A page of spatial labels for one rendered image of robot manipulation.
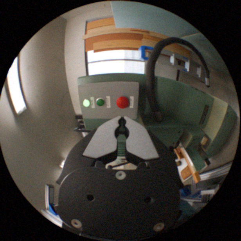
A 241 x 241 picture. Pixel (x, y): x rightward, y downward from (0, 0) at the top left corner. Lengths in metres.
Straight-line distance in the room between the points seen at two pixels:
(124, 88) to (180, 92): 0.23
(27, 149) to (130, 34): 2.52
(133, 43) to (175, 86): 1.40
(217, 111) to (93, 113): 0.64
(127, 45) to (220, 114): 1.55
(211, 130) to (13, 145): 1.92
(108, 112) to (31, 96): 1.38
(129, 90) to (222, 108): 0.54
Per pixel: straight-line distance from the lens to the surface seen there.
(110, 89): 0.19
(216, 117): 0.60
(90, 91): 0.20
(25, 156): 1.48
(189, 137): 0.37
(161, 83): 0.28
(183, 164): 0.67
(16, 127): 1.37
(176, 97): 0.32
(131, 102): 0.19
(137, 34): 1.76
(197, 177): 0.57
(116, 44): 1.63
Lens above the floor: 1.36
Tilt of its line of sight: 2 degrees up
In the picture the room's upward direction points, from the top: 89 degrees counter-clockwise
